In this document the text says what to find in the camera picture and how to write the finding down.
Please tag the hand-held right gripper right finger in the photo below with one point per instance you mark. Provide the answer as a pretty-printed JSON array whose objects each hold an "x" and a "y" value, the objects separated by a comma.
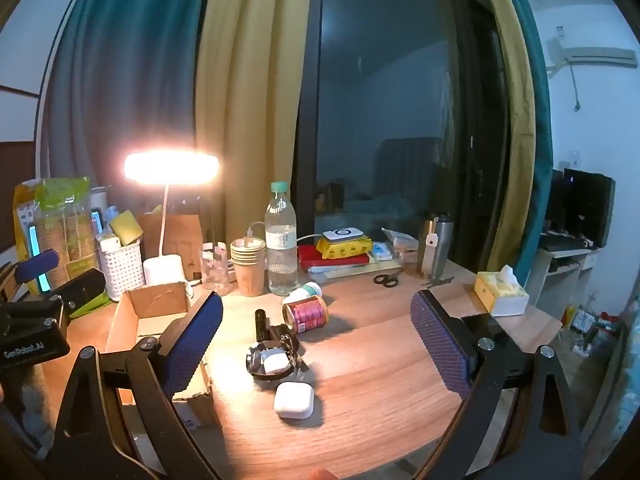
[{"x": 440, "y": 345}]

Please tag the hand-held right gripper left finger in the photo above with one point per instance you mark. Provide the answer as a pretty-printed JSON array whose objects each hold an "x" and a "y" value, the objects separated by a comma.
[{"x": 192, "y": 340}]

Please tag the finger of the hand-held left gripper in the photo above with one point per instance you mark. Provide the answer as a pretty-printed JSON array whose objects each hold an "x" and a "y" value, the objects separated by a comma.
[
  {"x": 82, "y": 285},
  {"x": 40, "y": 264}
]

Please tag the cardboard box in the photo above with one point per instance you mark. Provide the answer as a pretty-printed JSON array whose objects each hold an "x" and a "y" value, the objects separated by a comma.
[{"x": 150, "y": 302}]

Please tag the white charger plug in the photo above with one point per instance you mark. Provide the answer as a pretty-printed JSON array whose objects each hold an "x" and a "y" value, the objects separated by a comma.
[{"x": 273, "y": 361}]

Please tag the red tin with yellow lid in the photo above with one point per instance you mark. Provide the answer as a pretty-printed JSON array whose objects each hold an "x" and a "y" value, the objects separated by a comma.
[{"x": 307, "y": 316}]

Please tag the white earbuds case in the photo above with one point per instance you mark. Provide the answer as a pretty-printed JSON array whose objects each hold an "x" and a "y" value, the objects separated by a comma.
[{"x": 294, "y": 400}]

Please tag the white bottle with green label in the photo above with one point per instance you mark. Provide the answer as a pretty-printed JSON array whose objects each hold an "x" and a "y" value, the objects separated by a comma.
[{"x": 311, "y": 290}]

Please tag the white plastic basket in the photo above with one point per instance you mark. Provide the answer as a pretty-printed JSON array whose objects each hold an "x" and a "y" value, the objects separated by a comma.
[{"x": 122, "y": 272}]

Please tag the green paper cup package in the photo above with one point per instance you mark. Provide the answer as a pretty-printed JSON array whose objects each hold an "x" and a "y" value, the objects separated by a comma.
[{"x": 67, "y": 230}]

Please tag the white ribbed block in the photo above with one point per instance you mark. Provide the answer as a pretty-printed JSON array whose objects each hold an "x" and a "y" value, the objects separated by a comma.
[{"x": 107, "y": 244}]

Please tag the small metal keys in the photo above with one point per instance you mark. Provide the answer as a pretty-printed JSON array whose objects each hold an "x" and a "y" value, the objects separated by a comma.
[{"x": 440, "y": 281}]

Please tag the small device with blue screen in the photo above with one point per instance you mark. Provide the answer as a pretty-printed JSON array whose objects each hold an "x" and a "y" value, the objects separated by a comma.
[{"x": 97, "y": 220}]

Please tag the yellow green sponge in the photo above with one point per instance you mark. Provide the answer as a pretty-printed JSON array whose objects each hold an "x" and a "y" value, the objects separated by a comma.
[{"x": 126, "y": 227}]

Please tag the clear glass with stickers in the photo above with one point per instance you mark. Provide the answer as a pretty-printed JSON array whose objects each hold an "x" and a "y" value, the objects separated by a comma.
[{"x": 216, "y": 270}]

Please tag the white desk lamp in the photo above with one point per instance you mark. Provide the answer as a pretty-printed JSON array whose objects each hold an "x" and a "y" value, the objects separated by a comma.
[{"x": 162, "y": 270}]

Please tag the yellow tissue box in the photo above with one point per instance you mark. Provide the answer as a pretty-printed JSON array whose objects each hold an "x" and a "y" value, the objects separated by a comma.
[{"x": 500, "y": 295}]

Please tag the black scissors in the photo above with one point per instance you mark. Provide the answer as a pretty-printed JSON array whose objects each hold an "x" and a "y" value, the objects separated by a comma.
[{"x": 386, "y": 280}]

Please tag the stack of brown paper cups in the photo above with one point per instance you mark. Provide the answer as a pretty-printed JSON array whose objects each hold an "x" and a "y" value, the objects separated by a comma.
[{"x": 248, "y": 270}]

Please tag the steel thermos with tag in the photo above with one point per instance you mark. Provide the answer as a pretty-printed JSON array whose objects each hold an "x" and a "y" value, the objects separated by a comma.
[{"x": 440, "y": 255}]

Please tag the brown lamp carton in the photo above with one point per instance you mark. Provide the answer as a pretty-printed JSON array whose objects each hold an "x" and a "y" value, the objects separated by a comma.
[{"x": 182, "y": 240}]

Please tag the small blue white packet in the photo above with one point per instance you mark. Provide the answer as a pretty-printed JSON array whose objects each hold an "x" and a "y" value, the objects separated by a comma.
[{"x": 382, "y": 251}]

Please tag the white plastic packet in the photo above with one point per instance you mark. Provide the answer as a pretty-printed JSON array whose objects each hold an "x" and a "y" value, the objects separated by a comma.
[{"x": 400, "y": 240}]

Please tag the pale paper folder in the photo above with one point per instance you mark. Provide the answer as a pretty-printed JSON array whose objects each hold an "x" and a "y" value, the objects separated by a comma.
[{"x": 350, "y": 269}]

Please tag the clear plastic water bottle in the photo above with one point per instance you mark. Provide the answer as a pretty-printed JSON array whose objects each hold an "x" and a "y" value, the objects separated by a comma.
[{"x": 281, "y": 260}]

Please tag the yellow wipes pack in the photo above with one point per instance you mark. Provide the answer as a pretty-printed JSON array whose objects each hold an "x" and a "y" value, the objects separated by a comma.
[{"x": 345, "y": 249}]

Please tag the white computer desk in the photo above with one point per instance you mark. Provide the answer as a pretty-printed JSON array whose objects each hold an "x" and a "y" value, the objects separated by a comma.
[{"x": 555, "y": 270}]

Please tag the red book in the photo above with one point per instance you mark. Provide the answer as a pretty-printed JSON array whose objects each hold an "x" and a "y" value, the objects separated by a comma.
[{"x": 310, "y": 256}]

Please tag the white power bank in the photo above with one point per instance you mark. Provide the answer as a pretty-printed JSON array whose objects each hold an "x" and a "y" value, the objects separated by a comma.
[{"x": 342, "y": 236}]

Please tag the black keyboard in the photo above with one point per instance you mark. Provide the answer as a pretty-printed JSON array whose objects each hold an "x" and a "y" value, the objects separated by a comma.
[{"x": 562, "y": 245}]

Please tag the black computer monitor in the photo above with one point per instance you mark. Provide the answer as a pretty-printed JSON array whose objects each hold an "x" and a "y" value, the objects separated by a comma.
[{"x": 590, "y": 205}]

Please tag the teal curtain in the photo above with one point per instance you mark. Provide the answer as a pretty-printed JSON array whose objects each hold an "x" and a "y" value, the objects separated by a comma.
[
  {"x": 125, "y": 60},
  {"x": 537, "y": 110}
]

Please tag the yellow curtain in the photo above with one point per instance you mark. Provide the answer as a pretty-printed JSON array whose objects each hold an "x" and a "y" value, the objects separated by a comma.
[
  {"x": 245, "y": 85},
  {"x": 520, "y": 135}
]

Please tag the dark glass sliding door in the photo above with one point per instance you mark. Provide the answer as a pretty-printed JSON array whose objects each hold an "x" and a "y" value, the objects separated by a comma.
[{"x": 390, "y": 110}]

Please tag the white air conditioner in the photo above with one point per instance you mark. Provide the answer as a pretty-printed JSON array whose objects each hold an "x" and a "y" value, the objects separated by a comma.
[{"x": 590, "y": 55}]

